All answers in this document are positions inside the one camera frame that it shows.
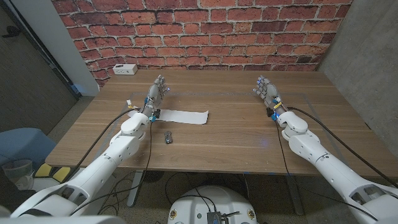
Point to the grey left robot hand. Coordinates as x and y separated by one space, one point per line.
154 96

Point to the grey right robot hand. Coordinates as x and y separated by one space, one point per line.
270 93

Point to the white receipt paper strip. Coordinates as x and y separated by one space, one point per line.
186 116

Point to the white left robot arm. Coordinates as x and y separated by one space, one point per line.
102 161

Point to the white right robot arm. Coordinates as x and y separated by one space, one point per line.
326 168

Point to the small dark metal clip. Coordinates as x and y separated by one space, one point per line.
168 137

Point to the red brick print backdrop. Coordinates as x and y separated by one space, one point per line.
217 31

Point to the grey table leg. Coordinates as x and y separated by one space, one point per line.
295 196
135 188

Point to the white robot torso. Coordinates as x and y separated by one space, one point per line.
211 199

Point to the grey electronics box on torso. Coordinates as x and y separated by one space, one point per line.
216 217

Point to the blue chair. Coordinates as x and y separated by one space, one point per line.
25 143

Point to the grey bucket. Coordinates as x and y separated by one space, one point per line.
17 174

